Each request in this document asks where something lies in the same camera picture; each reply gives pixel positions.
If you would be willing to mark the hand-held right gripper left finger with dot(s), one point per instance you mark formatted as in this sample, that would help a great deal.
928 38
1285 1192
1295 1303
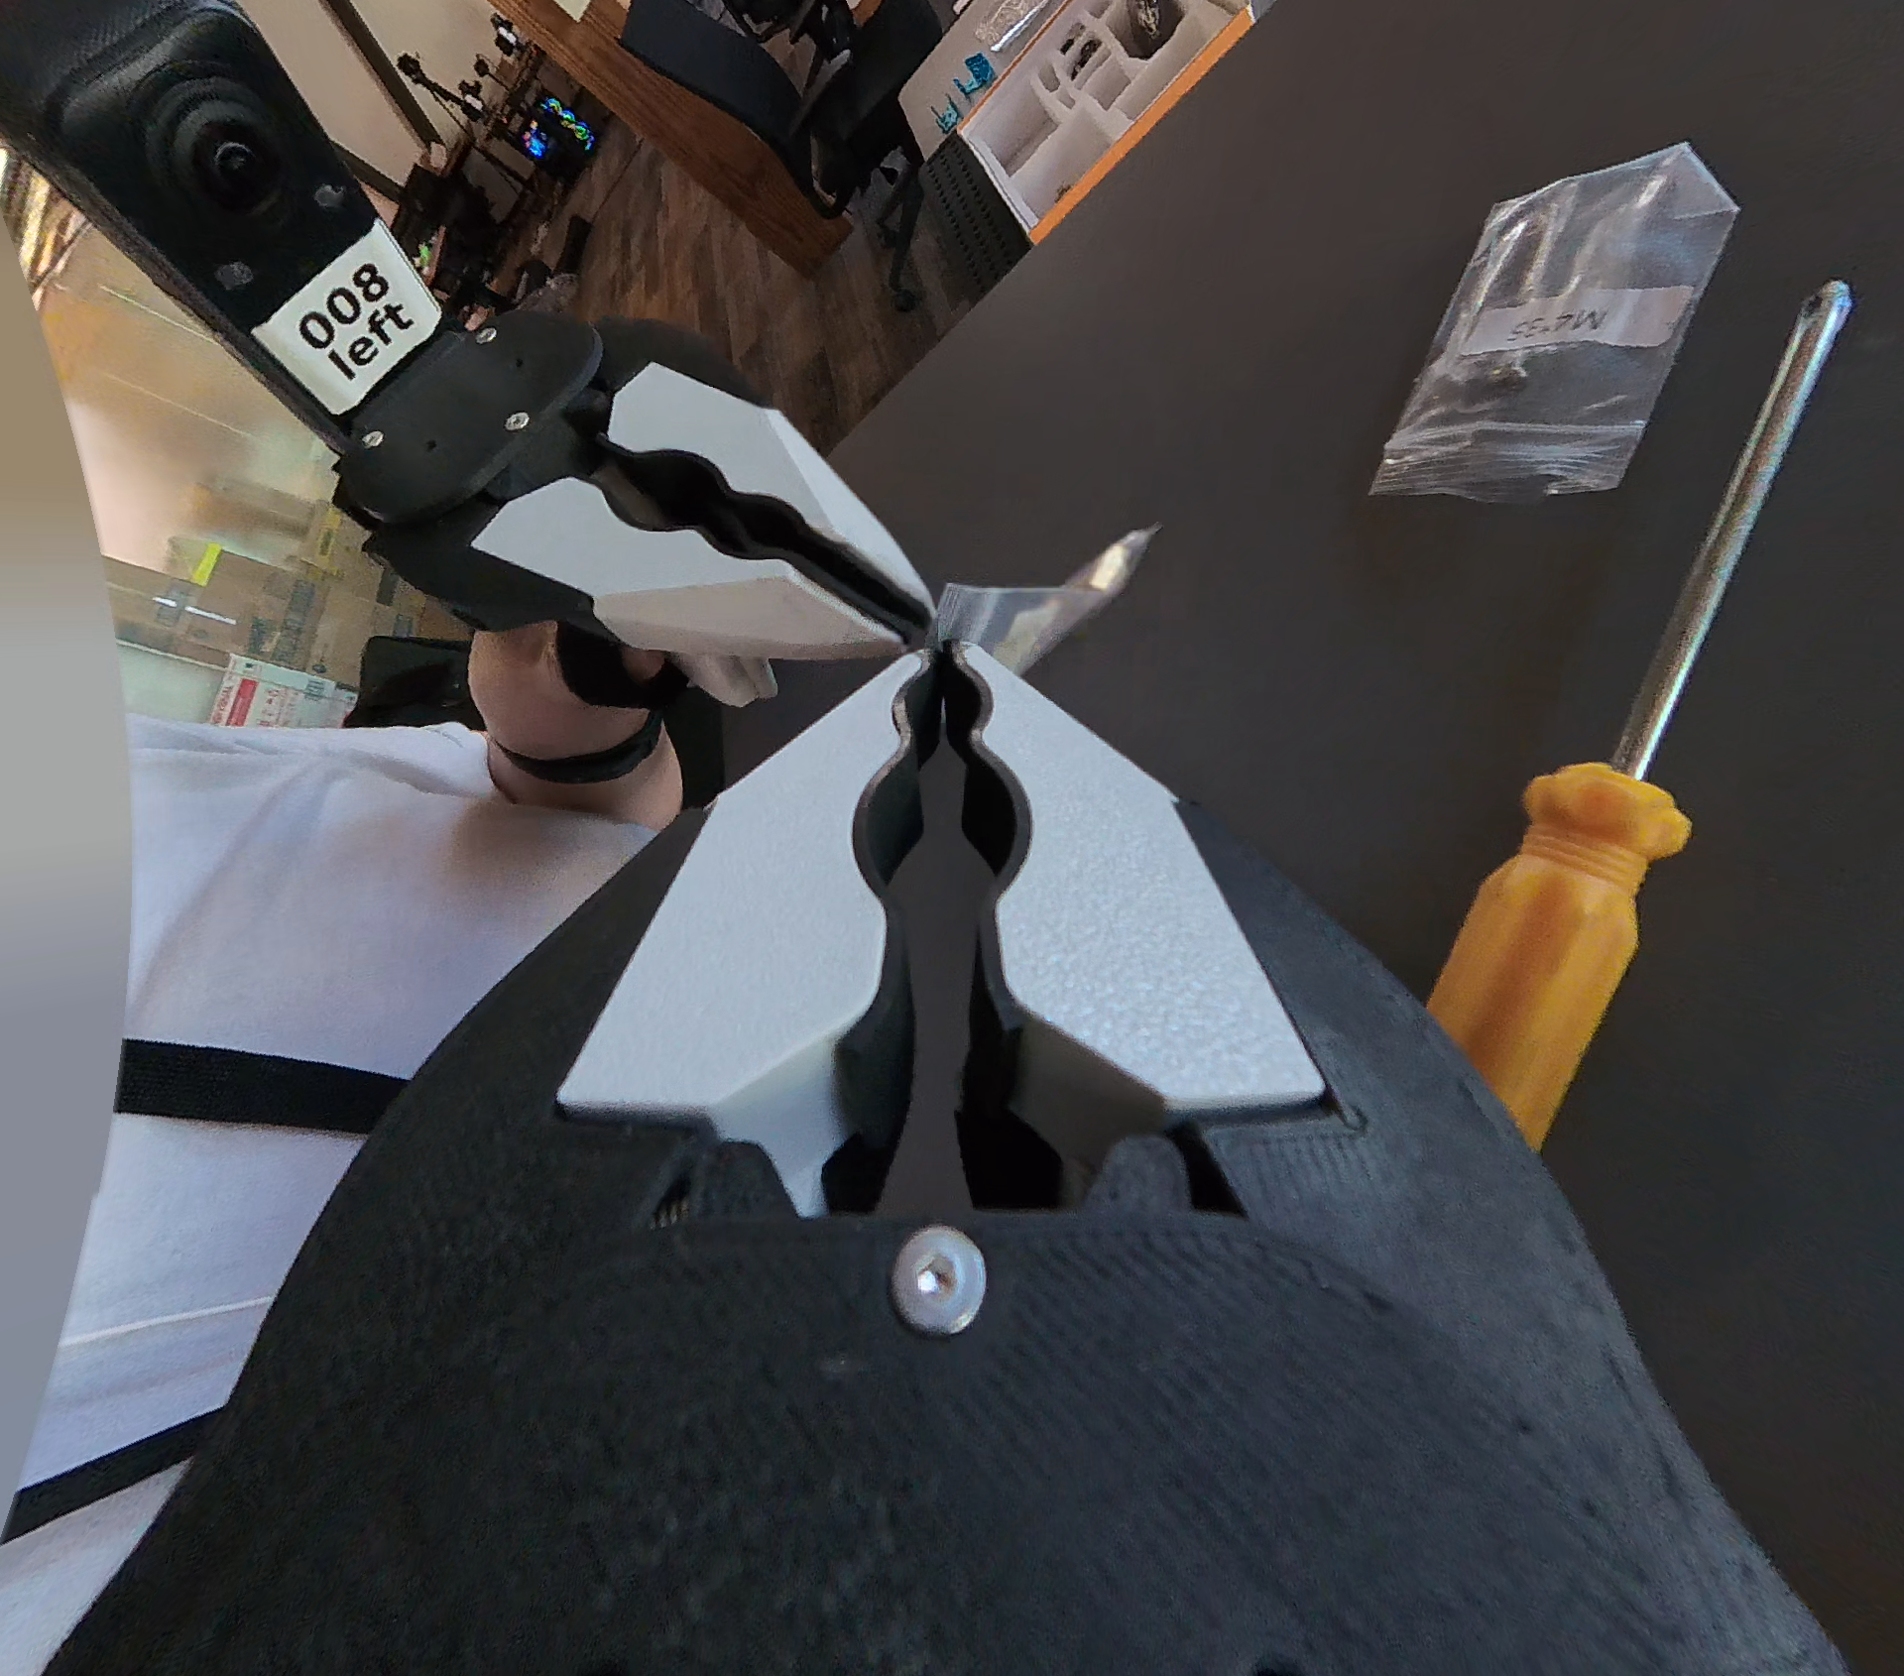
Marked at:
745 946

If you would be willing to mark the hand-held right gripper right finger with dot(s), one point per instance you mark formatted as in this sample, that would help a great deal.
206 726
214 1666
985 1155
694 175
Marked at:
1132 946

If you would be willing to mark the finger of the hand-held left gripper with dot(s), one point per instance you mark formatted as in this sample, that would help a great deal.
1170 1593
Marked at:
745 440
670 589

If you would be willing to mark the small clear plastic bag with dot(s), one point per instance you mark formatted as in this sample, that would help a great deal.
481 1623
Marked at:
1043 605

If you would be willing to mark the person's left hand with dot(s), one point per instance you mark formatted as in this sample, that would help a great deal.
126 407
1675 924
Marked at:
521 702

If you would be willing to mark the stack of cardboard boxes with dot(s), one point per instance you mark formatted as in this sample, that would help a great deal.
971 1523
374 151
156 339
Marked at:
253 635

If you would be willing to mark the black perforated cabinet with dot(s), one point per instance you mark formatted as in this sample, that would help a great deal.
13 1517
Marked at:
975 210

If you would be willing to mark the black office chair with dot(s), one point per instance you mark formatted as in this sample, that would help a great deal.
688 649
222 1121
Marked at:
745 70

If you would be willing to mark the teal small parts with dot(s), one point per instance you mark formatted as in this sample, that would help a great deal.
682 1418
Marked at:
961 91

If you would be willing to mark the person's white shirt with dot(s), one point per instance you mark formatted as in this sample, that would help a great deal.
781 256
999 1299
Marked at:
299 903

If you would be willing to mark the orange box with white insert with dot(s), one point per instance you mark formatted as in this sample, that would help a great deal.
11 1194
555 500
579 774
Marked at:
1086 70

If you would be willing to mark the clear screw bag white label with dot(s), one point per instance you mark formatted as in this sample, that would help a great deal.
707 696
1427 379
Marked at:
1562 367

